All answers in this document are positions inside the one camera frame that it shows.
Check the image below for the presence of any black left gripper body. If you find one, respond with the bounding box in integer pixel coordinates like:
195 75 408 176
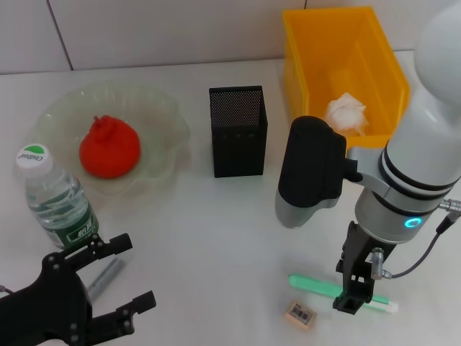
0 250 95 346

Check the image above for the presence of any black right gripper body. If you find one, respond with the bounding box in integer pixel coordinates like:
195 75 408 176
335 220 396 297

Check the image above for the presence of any mint green pen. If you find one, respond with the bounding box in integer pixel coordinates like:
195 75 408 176
287 272 400 314

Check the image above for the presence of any clear green-label water bottle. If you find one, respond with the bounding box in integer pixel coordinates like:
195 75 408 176
15 143 105 252

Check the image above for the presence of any red-orange toy orange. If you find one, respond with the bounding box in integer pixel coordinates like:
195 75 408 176
79 114 142 180

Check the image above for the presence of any white paper ball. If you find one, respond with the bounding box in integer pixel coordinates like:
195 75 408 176
323 92 370 137

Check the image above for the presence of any grey marker pen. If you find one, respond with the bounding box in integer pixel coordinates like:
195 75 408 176
85 256 127 300

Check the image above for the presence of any beige eraser with barcode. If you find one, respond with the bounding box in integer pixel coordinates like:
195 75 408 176
282 300 318 333

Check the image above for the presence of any green glass fruit plate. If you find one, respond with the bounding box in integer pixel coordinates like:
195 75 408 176
27 81 192 199

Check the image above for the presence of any black mesh pen holder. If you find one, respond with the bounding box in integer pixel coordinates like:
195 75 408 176
208 85 270 179

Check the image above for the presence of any yellow plastic bin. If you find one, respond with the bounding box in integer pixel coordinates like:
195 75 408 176
282 6 419 149

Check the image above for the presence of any right gripper connector cable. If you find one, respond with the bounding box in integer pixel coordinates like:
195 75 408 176
370 200 461 280

